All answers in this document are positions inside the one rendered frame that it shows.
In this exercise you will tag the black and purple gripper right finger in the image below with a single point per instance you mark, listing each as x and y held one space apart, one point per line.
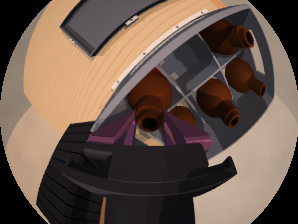
183 132

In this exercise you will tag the dark grey divided crate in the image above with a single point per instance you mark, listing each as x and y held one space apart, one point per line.
193 64

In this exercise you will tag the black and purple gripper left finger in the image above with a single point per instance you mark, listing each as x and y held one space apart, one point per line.
116 131

